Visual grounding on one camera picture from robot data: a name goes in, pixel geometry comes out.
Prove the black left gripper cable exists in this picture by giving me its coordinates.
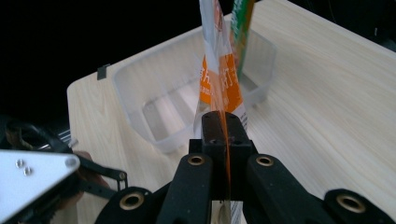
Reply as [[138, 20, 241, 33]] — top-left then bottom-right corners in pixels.
[[0, 116, 75, 154]]

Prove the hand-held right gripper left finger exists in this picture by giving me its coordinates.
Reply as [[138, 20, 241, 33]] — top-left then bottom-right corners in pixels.
[[189, 111, 230, 201]]

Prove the white and orange packet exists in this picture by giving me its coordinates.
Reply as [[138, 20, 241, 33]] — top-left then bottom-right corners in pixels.
[[192, 0, 250, 224]]

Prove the green and red snack packet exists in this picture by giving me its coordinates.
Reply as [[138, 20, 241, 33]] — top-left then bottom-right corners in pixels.
[[229, 0, 257, 79]]

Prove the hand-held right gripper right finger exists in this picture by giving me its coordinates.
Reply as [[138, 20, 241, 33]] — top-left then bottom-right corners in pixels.
[[222, 111, 259, 201]]

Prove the clear plastic container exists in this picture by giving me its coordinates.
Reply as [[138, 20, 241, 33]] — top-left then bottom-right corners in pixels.
[[111, 21, 278, 155]]

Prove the black table edge clip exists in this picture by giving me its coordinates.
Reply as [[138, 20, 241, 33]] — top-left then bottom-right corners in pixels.
[[96, 63, 111, 81]]

